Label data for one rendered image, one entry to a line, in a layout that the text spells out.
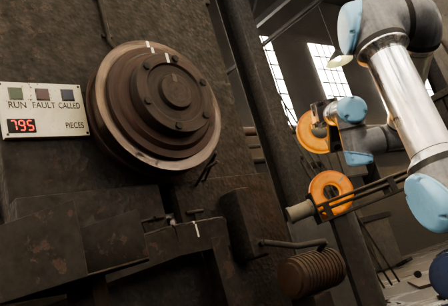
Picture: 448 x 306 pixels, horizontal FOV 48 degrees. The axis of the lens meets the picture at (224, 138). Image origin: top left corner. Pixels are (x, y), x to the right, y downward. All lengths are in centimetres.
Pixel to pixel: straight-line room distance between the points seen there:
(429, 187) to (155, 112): 85
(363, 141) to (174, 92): 59
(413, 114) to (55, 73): 113
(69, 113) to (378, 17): 98
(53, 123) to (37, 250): 70
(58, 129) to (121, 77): 25
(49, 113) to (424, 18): 108
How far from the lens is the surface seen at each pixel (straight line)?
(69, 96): 167
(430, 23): 120
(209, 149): 169
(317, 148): 168
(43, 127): 159
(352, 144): 141
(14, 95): 161
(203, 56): 210
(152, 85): 157
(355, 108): 139
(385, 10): 115
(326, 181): 177
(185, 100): 159
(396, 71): 108
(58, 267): 95
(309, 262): 161
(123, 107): 154
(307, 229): 419
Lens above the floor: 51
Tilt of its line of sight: 16 degrees up
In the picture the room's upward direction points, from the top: 16 degrees counter-clockwise
